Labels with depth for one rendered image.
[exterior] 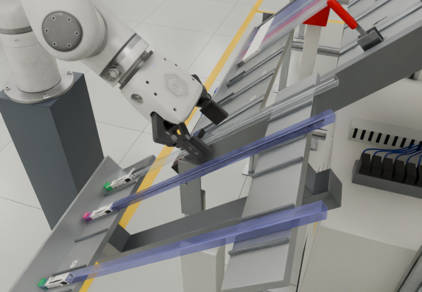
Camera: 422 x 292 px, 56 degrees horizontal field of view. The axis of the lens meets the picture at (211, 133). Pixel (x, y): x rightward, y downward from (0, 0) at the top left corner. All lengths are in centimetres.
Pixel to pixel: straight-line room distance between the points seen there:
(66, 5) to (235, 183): 141
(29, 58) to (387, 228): 96
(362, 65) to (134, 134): 158
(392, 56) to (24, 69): 89
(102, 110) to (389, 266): 172
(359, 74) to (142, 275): 113
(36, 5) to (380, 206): 80
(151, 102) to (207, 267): 27
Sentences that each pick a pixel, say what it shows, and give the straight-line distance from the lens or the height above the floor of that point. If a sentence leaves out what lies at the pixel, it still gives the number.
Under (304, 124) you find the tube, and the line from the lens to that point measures 48.
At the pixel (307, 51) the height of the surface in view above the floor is 48.
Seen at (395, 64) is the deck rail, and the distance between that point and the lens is 65.
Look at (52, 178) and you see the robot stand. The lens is 137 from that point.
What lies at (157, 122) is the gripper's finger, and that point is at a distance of 56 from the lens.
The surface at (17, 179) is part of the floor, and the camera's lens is 202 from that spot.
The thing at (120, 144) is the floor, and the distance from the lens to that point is 204.
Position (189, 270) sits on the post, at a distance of 68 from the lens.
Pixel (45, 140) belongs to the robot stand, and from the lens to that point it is 124.
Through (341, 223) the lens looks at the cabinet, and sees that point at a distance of 93.
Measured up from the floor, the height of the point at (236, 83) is 74.
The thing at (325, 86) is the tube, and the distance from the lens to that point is 53.
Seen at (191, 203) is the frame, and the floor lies 64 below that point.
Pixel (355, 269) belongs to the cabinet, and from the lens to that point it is 102.
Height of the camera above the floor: 133
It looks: 40 degrees down
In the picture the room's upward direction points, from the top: straight up
